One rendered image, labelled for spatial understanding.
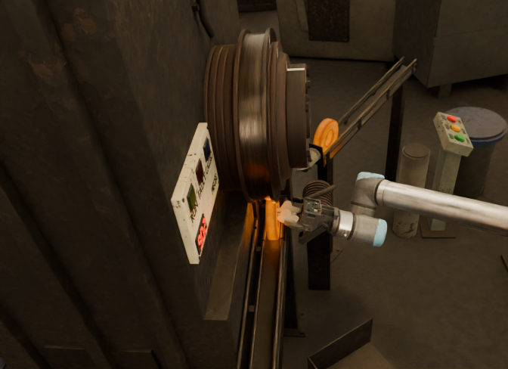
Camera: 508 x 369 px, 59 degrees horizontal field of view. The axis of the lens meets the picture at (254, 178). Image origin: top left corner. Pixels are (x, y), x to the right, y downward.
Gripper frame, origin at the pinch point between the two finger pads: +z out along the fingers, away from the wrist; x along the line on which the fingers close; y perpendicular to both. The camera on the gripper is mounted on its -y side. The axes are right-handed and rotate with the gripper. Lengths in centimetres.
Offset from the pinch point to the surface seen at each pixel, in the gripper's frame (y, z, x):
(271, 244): -8.4, -1.7, 5.8
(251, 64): 55, 18, 10
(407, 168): -11, -61, -59
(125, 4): 75, 37, 43
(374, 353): -4, -32, 40
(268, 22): -82, 13, -370
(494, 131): 1, -105, -90
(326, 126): 8.4, -16.4, -46.3
